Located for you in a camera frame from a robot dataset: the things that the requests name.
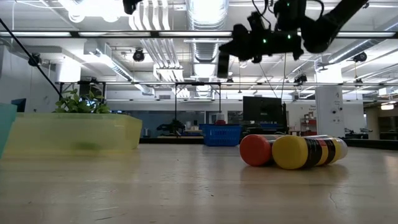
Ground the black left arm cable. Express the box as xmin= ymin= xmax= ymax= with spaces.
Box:
xmin=0 ymin=17 xmax=63 ymax=98

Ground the thin hanging cable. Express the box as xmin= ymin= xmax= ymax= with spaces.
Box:
xmin=280 ymin=52 xmax=287 ymax=99

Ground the silver round air duct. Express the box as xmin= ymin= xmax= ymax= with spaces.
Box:
xmin=185 ymin=0 xmax=229 ymax=98

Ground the black aluminium table frame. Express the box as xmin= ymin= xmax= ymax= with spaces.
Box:
xmin=139 ymin=136 xmax=398 ymax=151

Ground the black metal rig frame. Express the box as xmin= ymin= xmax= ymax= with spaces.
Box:
xmin=58 ymin=80 xmax=107 ymax=102
xmin=174 ymin=81 xmax=222 ymax=125

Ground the small dark monitor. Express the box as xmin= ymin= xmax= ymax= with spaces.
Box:
xmin=11 ymin=98 xmax=27 ymax=113

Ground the red capped bottle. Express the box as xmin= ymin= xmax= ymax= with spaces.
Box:
xmin=239 ymin=133 xmax=330 ymax=167

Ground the green translucent plastic bin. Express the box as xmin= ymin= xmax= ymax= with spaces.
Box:
xmin=0 ymin=102 xmax=18 ymax=158

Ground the black computer monitor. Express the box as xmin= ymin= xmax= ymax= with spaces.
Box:
xmin=242 ymin=96 xmax=284 ymax=126

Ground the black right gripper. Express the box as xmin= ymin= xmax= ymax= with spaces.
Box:
xmin=216 ymin=0 xmax=307 ymax=79

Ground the green leafy plant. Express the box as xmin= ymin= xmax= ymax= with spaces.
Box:
xmin=53 ymin=88 xmax=111 ymax=114

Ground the yellow paint bottle white cap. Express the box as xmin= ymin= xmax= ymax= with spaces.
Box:
xmin=271 ymin=135 xmax=349 ymax=170

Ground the white square column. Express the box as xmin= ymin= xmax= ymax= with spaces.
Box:
xmin=315 ymin=85 xmax=346 ymax=138

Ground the yellow translucent plastic bin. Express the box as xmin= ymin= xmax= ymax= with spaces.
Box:
xmin=2 ymin=112 xmax=143 ymax=158

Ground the red tool cart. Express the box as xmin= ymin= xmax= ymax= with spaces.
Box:
xmin=300 ymin=111 xmax=318 ymax=136

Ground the blue plastic basket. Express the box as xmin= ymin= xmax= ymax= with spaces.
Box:
xmin=200 ymin=123 xmax=243 ymax=147

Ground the black desk equipment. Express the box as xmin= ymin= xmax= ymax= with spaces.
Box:
xmin=157 ymin=119 xmax=187 ymax=135

